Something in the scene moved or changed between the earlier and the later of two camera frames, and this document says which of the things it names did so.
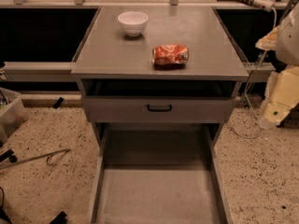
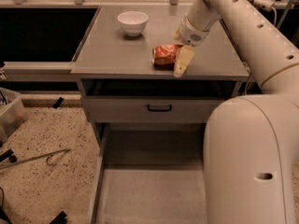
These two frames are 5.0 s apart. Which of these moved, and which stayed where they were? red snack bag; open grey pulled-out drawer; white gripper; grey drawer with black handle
Moved: white gripper
Stayed: grey drawer with black handle; red snack bag; open grey pulled-out drawer
